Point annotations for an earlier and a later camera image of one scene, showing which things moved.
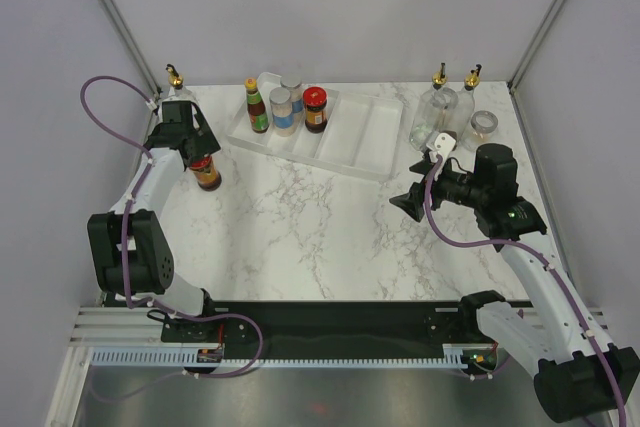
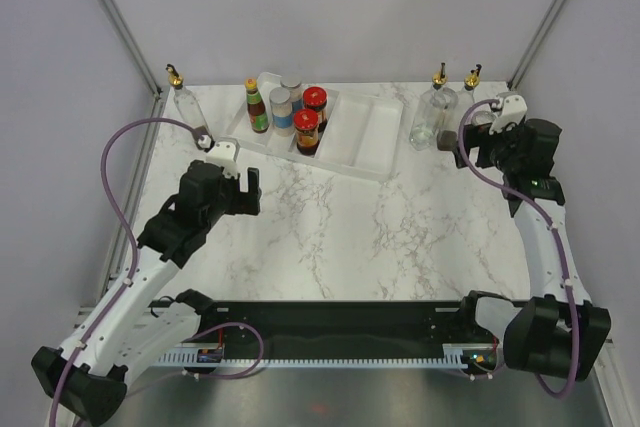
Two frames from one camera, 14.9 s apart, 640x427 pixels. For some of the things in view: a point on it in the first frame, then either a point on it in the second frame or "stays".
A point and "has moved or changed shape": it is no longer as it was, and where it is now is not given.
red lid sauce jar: (208, 179) has moved or changed shape
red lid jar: (315, 101) stays
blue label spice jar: (280, 99) stays
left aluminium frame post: (112, 9) stays
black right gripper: (412, 202) -> (471, 138)
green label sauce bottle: (257, 114) stays
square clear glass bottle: (434, 112) stays
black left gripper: (206, 144) -> (244, 202)
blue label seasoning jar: (294, 86) stays
